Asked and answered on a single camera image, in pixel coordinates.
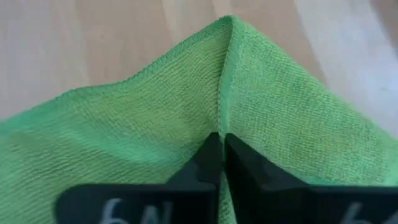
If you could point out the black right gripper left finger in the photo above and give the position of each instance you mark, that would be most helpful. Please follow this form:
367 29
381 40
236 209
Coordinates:
174 202

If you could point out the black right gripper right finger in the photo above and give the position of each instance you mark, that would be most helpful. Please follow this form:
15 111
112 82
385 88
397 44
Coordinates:
280 202

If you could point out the green microfiber towel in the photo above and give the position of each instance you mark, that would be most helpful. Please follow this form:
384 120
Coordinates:
124 124

